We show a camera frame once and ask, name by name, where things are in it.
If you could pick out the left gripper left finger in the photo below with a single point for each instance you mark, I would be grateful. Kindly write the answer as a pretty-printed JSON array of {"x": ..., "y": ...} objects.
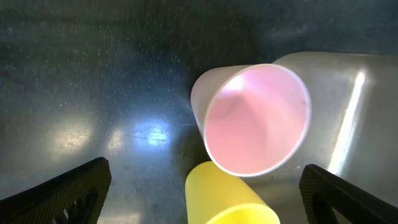
[{"x": 46, "y": 202}]

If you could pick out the steel sink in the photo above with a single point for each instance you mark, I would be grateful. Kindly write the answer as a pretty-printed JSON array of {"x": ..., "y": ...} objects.
[{"x": 373, "y": 109}]

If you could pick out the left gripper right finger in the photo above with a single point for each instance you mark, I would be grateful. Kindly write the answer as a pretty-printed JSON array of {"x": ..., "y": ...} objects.
[{"x": 342, "y": 199}]

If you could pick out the yellow cup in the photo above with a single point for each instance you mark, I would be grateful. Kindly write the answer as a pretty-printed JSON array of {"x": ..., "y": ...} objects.
[{"x": 214, "y": 196}]

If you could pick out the pink cup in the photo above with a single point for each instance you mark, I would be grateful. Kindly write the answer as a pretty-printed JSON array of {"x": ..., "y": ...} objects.
[{"x": 255, "y": 124}]

